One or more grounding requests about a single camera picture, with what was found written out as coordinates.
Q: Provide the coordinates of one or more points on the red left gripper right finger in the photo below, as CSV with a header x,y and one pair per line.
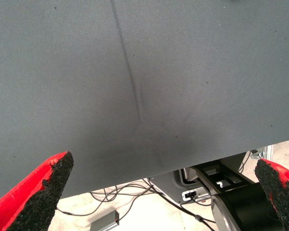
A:
x,y
284,192

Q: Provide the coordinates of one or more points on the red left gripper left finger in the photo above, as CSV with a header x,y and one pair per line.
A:
x,y
19,207

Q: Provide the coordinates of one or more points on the grey power strip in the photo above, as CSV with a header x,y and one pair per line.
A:
x,y
106,222

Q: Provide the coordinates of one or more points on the dark grey table cloth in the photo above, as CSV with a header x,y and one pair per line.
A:
x,y
144,72

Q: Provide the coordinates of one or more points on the aluminium frame profile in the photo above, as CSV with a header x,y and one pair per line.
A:
x,y
268,151

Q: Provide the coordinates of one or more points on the black frame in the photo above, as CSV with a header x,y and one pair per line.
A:
x,y
213,179

